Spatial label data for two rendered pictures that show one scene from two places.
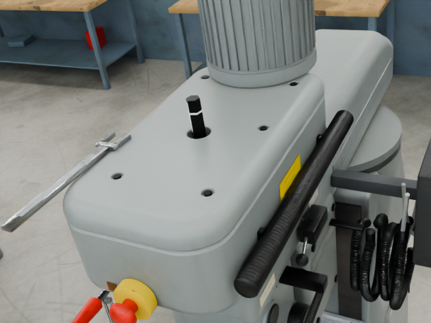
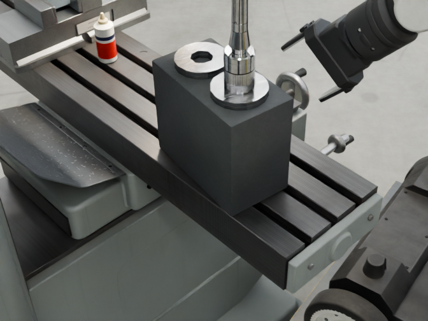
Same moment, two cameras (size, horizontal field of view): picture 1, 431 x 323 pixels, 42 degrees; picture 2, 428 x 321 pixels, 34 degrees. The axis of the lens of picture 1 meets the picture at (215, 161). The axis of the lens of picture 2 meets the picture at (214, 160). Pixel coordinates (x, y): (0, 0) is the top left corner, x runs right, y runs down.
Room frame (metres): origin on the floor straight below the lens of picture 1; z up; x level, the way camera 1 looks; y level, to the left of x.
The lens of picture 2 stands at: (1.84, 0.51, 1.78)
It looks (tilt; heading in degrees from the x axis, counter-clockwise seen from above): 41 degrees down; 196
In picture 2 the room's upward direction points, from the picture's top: 1 degrees counter-clockwise
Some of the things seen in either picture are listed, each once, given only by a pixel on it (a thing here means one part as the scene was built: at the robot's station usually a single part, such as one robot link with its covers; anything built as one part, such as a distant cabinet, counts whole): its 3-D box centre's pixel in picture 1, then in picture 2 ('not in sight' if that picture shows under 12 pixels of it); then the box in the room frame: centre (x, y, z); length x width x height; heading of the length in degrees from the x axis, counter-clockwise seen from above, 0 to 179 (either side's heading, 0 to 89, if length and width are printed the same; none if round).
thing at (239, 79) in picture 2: not in sight; (239, 71); (0.99, 0.31, 1.19); 0.05 x 0.05 x 0.05
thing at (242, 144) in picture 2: not in sight; (220, 121); (0.96, 0.28, 1.06); 0.22 x 0.12 x 0.20; 50
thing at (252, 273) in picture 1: (301, 186); not in sight; (0.70, -0.13, 1.79); 0.45 x 0.04 x 0.04; 148
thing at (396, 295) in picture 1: (371, 257); not in sight; (0.87, -0.29, 1.45); 0.18 x 0.16 x 0.21; 148
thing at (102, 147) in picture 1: (69, 176); not in sight; (0.68, 0.21, 1.89); 0.24 x 0.04 x 0.01; 145
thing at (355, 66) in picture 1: (312, 110); not in sight; (1.17, -0.25, 1.66); 0.80 x 0.23 x 0.20; 148
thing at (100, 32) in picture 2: not in sight; (104, 36); (0.68, -0.04, 1.02); 0.04 x 0.04 x 0.11
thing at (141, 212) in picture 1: (211, 170); not in sight; (0.76, 0.01, 1.81); 0.47 x 0.26 x 0.16; 148
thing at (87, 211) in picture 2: not in sight; (130, 132); (0.75, 0.02, 0.82); 0.50 x 0.35 x 0.12; 148
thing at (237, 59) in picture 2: not in sight; (239, 53); (0.99, 0.31, 1.22); 0.05 x 0.05 x 0.01
